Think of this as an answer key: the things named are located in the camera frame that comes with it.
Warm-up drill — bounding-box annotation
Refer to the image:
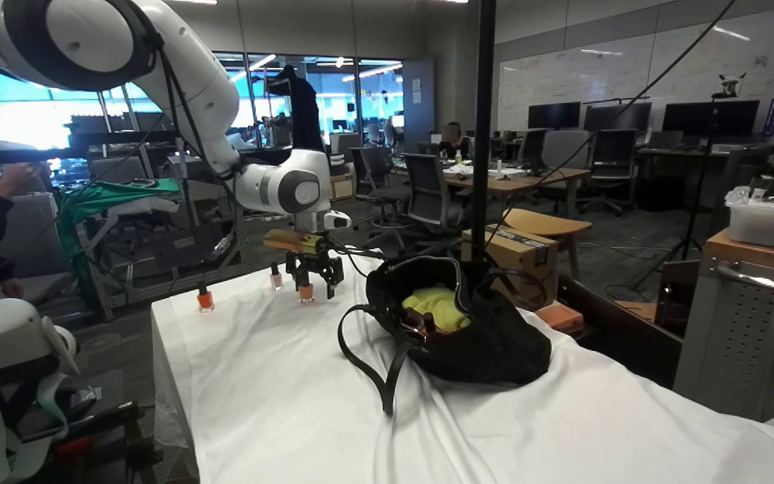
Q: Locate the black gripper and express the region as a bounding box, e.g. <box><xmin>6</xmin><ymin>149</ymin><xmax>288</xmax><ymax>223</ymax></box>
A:
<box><xmin>282</xmin><ymin>230</ymin><xmax>346</xmax><ymax>301</ymax></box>

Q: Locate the red-orange nail polish bottle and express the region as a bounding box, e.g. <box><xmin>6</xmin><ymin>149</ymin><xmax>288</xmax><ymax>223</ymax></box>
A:
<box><xmin>194</xmin><ymin>280</ymin><xmax>217</xmax><ymax>315</ymax></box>

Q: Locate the grey office chair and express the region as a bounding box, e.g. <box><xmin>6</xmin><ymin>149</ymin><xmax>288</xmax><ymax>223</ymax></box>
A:
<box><xmin>400</xmin><ymin>151</ymin><xmax>467</xmax><ymax>239</ymax></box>
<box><xmin>353</xmin><ymin>145</ymin><xmax>409</xmax><ymax>233</ymax></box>

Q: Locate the yellow cloth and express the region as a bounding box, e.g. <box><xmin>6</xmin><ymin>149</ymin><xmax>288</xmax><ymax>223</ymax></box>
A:
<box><xmin>400</xmin><ymin>286</ymin><xmax>472</xmax><ymax>337</ymax></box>

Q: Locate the white tablecloth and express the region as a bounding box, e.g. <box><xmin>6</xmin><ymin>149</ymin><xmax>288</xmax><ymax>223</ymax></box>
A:
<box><xmin>150</xmin><ymin>242</ymin><xmax>774</xmax><ymax>484</ymax></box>

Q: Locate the black hanging jacket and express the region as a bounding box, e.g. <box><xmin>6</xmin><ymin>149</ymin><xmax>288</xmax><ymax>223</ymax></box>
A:
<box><xmin>264</xmin><ymin>62</ymin><xmax>327</xmax><ymax>157</ymax></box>

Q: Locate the seated person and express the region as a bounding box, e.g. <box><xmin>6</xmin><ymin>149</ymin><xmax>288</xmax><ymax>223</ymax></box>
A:
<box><xmin>437</xmin><ymin>118</ymin><xmax>472</xmax><ymax>164</ymax></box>

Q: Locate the cardboard box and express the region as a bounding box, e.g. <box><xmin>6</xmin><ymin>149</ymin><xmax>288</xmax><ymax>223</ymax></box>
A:
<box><xmin>459</xmin><ymin>223</ymin><xmax>561</xmax><ymax>310</ymax></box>

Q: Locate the wooden office table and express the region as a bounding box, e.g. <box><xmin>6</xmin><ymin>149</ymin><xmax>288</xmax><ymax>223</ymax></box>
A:
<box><xmin>437</xmin><ymin>161</ymin><xmax>592</xmax><ymax>218</ymax></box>

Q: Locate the black vertical pole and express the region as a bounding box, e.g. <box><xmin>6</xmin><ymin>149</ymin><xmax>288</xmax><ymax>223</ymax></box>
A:
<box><xmin>466</xmin><ymin>0</ymin><xmax>501</xmax><ymax>305</ymax></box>

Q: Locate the green cloth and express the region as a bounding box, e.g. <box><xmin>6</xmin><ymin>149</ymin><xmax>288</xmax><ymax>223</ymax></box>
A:
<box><xmin>54</xmin><ymin>175</ymin><xmax>186</xmax><ymax>273</ymax></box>

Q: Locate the orange block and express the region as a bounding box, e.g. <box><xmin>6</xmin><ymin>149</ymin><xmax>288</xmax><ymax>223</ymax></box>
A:
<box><xmin>536</xmin><ymin>300</ymin><xmax>585</xmax><ymax>337</ymax></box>

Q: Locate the grey armchair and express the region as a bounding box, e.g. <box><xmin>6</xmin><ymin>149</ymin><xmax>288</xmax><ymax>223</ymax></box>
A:
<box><xmin>0</xmin><ymin>189</ymin><xmax>76</xmax><ymax>306</ymax></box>

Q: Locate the dark brown crate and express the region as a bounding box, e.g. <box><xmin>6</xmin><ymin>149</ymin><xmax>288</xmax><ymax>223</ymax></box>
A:
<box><xmin>553</xmin><ymin>276</ymin><xmax>687</xmax><ymax>391</ymax></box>

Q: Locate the black office chair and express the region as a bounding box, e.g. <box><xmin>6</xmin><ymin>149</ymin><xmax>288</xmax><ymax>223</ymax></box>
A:
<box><xmin>583</xmin><ymin>128</ymin><xmax>642</xmax><ymax>216</ymax></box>

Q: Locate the grey cabinet with wooden top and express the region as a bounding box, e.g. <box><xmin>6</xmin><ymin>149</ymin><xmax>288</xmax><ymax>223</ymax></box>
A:
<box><xmin>671</xmin><ymin>226</ymin><xmax>774</xmax><ymax>419</ymax></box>

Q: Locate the wide black computer monitor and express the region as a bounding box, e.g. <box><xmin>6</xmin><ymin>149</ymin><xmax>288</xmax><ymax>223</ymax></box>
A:
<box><xmin>662</xmin><ymin>97</ymin><xmax>763</xmax><ymax>142</ymax></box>

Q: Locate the white plastic tub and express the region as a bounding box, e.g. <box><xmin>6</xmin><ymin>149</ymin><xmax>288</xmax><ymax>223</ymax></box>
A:
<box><xmin>724</xmin><ymin>183</ymin><xmax>774</xmax><ymax>250</ymax></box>

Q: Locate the black tripod stand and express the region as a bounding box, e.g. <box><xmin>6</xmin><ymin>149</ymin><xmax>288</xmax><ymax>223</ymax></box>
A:
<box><xmin>630</xmin><ymin>74</ymin><xmax>751</xmax><ymax>293</ymax></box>

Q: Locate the black bag with strap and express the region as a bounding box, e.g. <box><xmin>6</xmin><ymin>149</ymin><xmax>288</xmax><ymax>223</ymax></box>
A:
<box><xmin>337</xmin><ymin>250</ymin><xmax>556</xmax><ymax>417</ymax></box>

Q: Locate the black hanging cable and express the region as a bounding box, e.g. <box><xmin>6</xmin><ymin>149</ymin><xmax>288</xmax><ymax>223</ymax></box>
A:
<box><xmin>511</xmin><ymin>0</ymin><xmax>737</xmax><ymax>196</ymax></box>

